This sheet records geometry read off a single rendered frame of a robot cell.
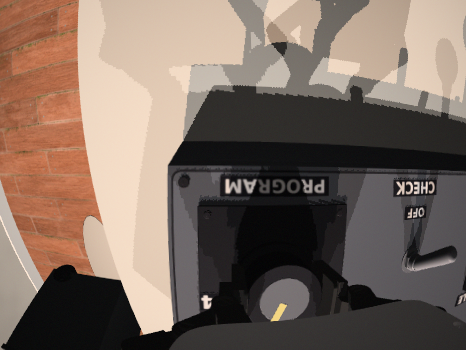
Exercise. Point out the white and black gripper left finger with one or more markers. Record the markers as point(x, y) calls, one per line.
point(226, 308)

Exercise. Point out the black control console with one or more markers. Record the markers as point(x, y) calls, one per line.
point(275, 207)

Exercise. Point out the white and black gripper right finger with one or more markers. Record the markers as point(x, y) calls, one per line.
point(335, 297)

